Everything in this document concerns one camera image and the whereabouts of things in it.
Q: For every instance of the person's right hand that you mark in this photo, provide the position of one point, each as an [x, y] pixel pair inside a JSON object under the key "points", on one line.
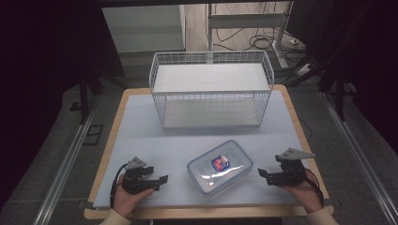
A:
{"points": [[302, 193]]}

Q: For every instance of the white cabinet panel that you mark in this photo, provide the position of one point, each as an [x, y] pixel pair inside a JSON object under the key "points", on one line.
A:
{"points": [[144, 29]]}

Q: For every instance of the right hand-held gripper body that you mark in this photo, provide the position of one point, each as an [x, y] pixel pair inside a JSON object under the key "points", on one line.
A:
{"points": [[292, 170]]}

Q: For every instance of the white metal desk frame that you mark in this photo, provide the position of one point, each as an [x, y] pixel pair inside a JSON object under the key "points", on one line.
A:
{"points": [[247, 21]]}

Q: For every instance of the pale blue table mat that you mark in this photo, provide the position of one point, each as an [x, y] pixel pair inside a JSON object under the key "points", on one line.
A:
{"points": [[175, 143]]}

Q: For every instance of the metal floor rail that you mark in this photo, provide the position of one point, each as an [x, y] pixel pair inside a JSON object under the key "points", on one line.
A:
{"points": [[359, 156], [62, 168]]}

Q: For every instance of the black floor plate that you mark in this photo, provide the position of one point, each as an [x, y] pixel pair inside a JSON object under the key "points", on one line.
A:
{"points": [[93, 135]]}

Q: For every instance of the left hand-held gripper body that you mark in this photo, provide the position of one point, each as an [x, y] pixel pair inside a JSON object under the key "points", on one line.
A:
{"points": [[134, 182]]}

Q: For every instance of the white power strip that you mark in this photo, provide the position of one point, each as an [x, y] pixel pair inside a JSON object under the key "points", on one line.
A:
{"points": [[304, 70]]}

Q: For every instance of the person's left hand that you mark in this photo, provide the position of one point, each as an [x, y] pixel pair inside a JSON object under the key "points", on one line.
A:
{"points": [[125, 200]]}

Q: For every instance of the dark curtain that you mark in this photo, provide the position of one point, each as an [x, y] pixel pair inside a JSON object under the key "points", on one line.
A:
{"points": [[366, 62], [40, 78]]}

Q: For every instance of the clear plastic food container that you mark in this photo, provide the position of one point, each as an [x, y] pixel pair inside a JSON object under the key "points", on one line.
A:
{"points": [[219, 175]]}

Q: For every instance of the black stand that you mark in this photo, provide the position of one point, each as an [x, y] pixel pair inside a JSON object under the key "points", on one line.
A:
{"points": [[84, 93], [338, 90]]}

